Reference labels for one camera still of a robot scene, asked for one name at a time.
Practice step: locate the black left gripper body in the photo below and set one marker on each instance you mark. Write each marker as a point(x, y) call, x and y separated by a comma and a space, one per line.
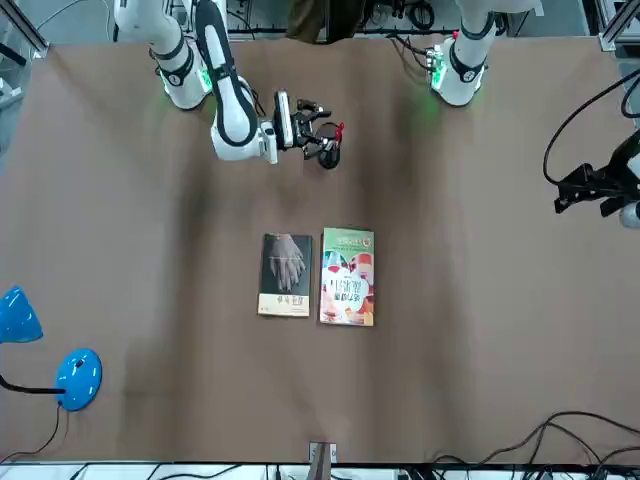
point(617, 175)

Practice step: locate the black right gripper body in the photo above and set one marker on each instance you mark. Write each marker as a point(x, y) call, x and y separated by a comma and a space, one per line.
point(302, 130)

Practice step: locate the dark book with hands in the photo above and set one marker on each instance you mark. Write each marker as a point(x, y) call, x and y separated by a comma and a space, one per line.
point(286, 275)

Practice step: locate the colourful green book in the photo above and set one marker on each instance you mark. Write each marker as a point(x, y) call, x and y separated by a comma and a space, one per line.
point(347, 280)

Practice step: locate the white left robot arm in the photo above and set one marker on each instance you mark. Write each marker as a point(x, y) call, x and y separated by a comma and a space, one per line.
point(465, 70)

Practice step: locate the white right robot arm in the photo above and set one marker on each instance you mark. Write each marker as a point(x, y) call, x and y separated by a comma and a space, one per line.
point(230, 110)

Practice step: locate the black mesh pen holder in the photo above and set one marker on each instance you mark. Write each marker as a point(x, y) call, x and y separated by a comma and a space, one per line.
point(330, 159)

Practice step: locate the person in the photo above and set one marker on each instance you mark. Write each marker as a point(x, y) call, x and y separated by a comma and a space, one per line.
point(305, 20)

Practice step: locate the metal equipment rack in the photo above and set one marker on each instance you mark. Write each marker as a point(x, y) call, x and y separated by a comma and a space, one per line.
point(415, 12)

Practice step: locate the blue desk lamp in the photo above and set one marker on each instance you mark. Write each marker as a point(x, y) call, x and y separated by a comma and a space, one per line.
point(77, 380)

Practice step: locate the metal camera bracket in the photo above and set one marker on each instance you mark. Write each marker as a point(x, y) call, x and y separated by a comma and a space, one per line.
point(322, 457)

